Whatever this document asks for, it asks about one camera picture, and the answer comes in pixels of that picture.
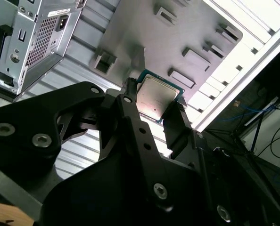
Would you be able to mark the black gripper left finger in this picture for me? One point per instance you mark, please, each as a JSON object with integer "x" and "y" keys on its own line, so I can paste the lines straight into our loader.
{"x": 24, "y": 122}

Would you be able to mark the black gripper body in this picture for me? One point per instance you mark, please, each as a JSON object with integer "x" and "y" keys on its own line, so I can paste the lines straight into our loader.
{"x": 95, "y": 200}

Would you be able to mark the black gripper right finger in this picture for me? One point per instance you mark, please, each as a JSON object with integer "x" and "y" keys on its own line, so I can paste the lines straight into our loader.
{"x": 177, "y": 131}

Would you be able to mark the silver CPU chip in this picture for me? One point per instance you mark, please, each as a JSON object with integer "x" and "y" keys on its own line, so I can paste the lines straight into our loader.
{"x": 156, "y": 96}

